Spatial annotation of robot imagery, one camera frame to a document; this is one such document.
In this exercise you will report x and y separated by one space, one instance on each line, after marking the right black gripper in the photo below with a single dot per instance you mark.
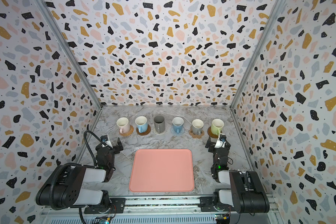
215 144

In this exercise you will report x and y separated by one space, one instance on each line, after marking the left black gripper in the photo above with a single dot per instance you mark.
116 149

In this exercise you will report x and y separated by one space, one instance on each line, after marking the light green mug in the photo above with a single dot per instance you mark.
217 126

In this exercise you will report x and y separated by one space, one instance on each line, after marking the woven rattan coaster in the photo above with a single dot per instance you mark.
126 133

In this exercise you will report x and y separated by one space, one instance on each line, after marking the cream mug pink handle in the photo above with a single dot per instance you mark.
123 123

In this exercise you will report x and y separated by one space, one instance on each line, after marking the cream mug grey handle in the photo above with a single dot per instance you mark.
197 126

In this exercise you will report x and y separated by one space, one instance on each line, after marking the brown paw shaped coaster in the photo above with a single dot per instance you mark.
196 136

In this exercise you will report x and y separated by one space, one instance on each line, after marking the cream mug blue handle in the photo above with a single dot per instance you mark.
141 123

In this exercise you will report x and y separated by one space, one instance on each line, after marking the dark brown wooden coaster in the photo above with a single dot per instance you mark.
144 133

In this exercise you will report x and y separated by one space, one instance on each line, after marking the grey mug blue handle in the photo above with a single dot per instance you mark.
178 123

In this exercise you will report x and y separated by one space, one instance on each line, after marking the dark grey mug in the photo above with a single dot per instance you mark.
159 123

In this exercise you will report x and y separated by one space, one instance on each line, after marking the beige braided round coaster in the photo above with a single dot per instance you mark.
157 133

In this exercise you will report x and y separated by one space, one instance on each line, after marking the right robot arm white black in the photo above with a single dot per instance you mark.
246 193

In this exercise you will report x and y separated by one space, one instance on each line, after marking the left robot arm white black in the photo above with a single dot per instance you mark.
64 188

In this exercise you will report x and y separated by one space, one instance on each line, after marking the pink rectangular tray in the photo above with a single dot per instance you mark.
162 170

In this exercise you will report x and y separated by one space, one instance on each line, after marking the right circuit board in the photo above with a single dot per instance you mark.
222 219

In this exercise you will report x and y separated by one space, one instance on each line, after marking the circuit board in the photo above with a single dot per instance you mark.
222 219
105 220

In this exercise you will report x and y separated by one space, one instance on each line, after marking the left circuit board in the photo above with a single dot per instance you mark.
105 220

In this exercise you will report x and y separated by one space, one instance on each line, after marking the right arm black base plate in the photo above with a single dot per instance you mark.
213 204

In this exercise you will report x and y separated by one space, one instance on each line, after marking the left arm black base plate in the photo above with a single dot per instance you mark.
117 205

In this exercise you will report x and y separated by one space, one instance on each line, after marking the aluminium mounting rail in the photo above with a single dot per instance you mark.
162 210

